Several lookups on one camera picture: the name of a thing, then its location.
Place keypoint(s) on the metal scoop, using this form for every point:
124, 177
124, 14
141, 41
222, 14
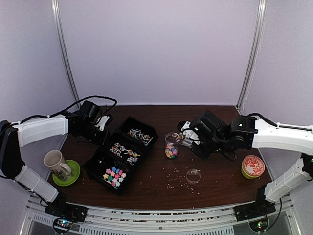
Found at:
185, 141

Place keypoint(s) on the green saucer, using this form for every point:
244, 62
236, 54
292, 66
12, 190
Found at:
74, 176

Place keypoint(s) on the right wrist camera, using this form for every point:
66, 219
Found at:
184, 128

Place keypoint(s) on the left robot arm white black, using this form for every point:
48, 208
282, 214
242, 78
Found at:
87, 122

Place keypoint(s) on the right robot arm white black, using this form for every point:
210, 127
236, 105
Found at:
210, 134

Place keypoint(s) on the green tin orange patterned lid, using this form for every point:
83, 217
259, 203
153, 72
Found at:
252, 167

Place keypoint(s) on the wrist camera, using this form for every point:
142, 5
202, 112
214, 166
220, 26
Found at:
184, 128
103, 121

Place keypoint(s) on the clear plastic jar lid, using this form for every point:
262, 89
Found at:
193, 176

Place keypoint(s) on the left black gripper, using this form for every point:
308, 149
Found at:
101, 142

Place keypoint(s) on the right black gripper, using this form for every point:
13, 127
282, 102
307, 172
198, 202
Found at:
204, 155

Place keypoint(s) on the beige ceramic mug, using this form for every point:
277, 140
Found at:
56, 163

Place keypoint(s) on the clear plastic jar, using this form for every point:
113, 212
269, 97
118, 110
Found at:
171, 145

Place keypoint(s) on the left aluminium frame post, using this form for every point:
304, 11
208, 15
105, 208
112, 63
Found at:
64, 53

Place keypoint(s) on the black three-compartment candy bin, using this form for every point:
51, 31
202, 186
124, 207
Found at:
114, 164

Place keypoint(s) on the aluminium frame post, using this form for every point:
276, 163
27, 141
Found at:
256, 43
64, 53

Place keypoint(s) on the right aluminium frame post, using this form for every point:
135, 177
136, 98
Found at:
256, 43

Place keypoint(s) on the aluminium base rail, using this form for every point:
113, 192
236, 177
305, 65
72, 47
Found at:
220, 220

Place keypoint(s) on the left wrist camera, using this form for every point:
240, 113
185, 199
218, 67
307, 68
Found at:
103, 121

